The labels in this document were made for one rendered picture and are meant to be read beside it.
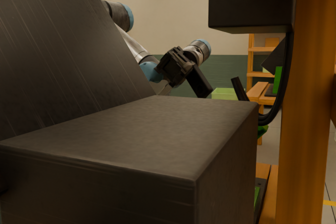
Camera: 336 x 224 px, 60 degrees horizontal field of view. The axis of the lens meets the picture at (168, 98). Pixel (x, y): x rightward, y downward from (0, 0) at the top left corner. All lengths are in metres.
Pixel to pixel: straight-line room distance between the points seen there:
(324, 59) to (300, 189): 0.27
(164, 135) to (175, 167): 0.07
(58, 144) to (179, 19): 7.99
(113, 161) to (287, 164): 0.51
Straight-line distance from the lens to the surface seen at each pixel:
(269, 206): 0.93
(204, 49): 0.96
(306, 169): 0.68
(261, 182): 1.02
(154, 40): 8.45
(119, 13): 1.21
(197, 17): 8.04
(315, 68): 0.64
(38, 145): 0.26
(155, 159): 0.21
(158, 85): 0.81
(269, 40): 7.14
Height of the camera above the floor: 1.31
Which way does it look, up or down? 9 degrees down
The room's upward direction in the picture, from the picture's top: straight up
